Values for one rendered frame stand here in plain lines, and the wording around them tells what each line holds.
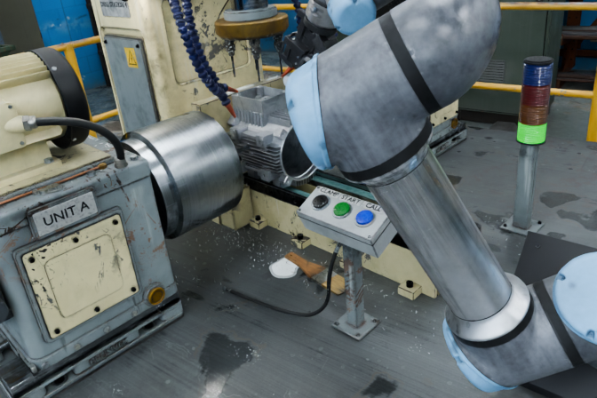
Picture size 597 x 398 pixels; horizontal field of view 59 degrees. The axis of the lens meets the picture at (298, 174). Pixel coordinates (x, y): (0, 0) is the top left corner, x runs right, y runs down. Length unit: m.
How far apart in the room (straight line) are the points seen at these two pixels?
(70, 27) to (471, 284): 6.54
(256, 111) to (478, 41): 0.86
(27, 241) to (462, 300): 0.67
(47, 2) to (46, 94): 5.87
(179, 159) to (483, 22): 0.70
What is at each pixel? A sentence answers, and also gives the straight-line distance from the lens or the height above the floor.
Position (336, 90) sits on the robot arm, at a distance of 0.53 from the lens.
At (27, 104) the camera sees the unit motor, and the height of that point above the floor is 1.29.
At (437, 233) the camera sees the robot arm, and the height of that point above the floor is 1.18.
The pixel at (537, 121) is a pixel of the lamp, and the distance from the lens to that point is 1.27.
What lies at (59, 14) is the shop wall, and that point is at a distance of 6.90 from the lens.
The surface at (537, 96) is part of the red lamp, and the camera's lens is 1.25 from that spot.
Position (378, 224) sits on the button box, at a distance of 0.87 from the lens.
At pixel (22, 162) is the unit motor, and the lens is 1.01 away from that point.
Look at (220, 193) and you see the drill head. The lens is 1.13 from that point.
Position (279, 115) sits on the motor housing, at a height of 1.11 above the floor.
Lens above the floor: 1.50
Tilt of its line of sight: 24 degrees down
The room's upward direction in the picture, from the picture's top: 6 degrees counter-clockwise
